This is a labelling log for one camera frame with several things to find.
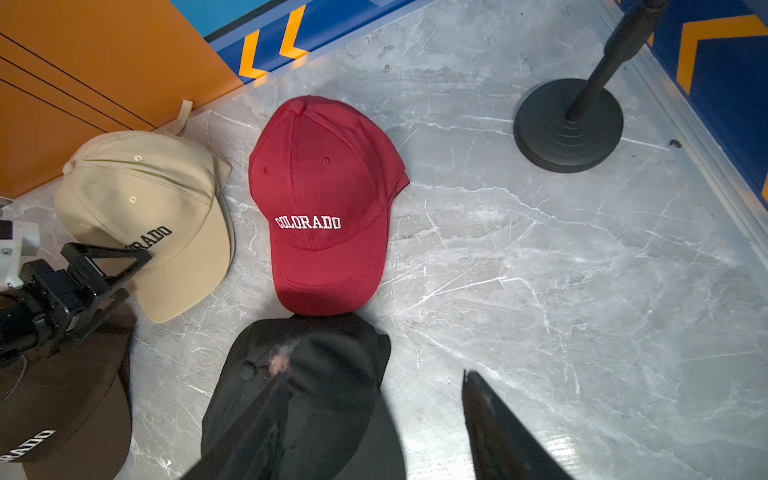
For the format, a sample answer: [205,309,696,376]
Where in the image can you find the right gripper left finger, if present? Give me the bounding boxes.
[184,354,293,480]

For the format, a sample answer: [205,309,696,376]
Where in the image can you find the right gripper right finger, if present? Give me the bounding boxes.
[462,370,572,480]

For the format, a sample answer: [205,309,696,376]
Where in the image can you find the maroon cap front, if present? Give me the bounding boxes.
[249,96,410,316]

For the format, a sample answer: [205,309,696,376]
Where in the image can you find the black microphone stand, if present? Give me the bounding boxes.
[513,0,669,173]

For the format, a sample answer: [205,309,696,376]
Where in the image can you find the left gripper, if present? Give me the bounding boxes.
[1,242,152,366]

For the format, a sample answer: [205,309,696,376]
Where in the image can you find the black cap back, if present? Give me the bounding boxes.
[200,313,406,479]

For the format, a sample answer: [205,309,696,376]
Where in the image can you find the beige cap back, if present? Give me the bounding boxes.
[55,100,235,323]

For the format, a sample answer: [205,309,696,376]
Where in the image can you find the brown cap back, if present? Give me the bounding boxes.
[1,306,136,479]

